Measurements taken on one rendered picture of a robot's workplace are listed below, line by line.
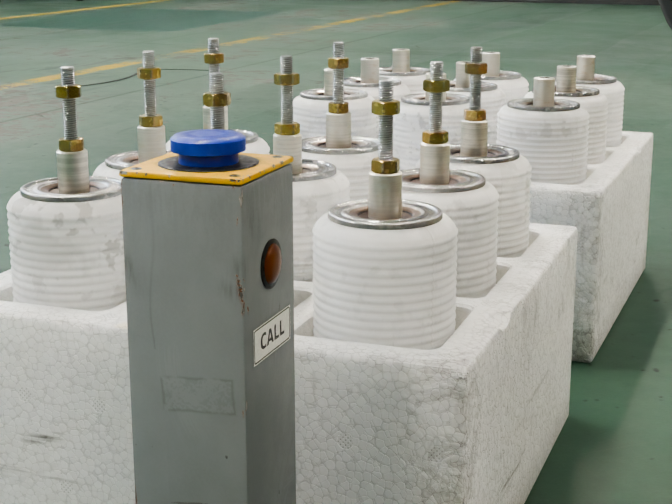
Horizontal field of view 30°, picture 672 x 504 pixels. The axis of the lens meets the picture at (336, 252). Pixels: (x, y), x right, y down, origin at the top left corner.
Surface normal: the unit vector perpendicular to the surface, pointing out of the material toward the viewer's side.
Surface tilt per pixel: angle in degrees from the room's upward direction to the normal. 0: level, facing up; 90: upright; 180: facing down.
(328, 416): 90
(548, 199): 90
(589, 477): 0
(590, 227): 90
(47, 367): 90
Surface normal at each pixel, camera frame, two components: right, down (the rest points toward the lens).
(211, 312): -0.35, 0.24
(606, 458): 0.00, -0.97
